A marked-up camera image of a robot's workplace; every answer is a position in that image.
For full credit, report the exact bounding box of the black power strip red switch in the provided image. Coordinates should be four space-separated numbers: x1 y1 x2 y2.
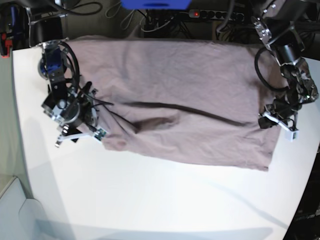
188 9 245 23

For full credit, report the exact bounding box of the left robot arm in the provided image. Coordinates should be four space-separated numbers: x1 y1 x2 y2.
251 0 319 132

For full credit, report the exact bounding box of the blue box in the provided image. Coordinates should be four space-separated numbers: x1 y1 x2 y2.
120 0 191 10

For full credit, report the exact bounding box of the mauve t-shirt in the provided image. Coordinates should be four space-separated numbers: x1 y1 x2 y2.
69 36 281 171

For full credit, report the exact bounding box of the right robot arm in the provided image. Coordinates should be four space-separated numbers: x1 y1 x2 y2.
22 0 106 147

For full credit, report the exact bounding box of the red clamp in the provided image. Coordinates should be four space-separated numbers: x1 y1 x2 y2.
0 32 13 58

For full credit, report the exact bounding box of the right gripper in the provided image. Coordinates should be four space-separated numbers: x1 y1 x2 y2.
41 94 98 143

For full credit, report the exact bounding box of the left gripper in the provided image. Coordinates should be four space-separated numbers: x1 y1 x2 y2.
258 98 300 129

